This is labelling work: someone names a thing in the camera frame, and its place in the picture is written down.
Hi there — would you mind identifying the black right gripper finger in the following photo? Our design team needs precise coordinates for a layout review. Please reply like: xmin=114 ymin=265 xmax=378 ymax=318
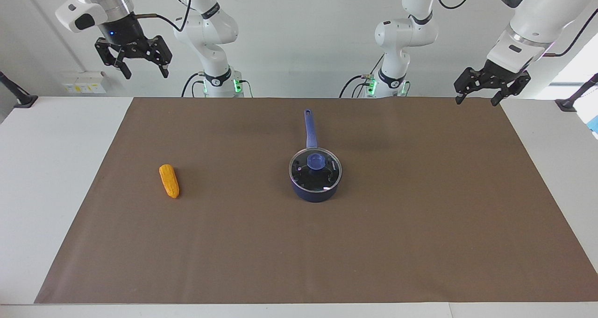
xmin=149 ymin=35 xmax=173 ymax=79
xmin=95 ymin=38 xmax=133 ymax=80

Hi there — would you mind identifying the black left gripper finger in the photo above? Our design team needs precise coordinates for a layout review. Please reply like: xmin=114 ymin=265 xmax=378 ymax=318
xmin=491 ymin=73 xmax=532 ymax=107
xmin=454 ymin=67 xmax=486 ymax=105

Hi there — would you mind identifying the yellow toy corn cob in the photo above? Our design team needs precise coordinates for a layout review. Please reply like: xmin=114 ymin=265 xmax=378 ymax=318
xmin=159 ymin=164 xmax=180 ymax=199

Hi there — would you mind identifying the glass lid with blue knob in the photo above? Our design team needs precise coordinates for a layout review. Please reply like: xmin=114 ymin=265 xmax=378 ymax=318
xmin=290 ymin=148 xmax=342 ymax=192

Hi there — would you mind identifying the black clamp stand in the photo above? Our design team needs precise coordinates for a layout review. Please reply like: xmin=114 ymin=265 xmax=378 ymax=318
xmin=0 ymin=71 xmax=39 ymax=109
xmin=555 ymin=73 xmax=598 ymax=112

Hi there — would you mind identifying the blue and white box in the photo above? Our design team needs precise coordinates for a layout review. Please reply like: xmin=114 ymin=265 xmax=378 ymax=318
xmin=574 ymin=94 xmax=598 ymax=139

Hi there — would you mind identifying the brown table mat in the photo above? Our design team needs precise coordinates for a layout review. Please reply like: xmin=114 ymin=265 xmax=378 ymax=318
xmin=34 ymin=97 xmax=598 ymax=304

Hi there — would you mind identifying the black base power cable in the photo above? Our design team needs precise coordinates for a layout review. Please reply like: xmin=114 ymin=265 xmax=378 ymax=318
xmin=339 ymin=74 xmax=374 ymax=98
xmin=181 ymin=73 xmax=206 ymax=98

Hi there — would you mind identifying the white wall socket box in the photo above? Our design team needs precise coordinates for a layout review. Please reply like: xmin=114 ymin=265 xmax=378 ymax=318
xmin=62 ymin=71 xmax=107 ymax=94

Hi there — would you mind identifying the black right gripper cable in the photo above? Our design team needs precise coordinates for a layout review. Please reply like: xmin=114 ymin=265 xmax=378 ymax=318
xmin=133 ymin=0 xmax=193 ymax=33

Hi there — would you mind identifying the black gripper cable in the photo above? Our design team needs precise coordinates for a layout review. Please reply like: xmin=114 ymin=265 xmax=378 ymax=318
xmin=432 ymin=0 xmax=598 ymax=57
xmin=133 ymin=0 xmax=193 ymax=33

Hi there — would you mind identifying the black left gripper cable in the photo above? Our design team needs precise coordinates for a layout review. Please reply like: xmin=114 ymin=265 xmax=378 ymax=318
xmin=432 ymin=0 xmax=598 ymax=57

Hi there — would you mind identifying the blue saucepan with long handle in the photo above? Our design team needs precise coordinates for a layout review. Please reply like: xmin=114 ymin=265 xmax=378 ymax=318
xmin=289 ymin=109 xmax=343 ymax=203

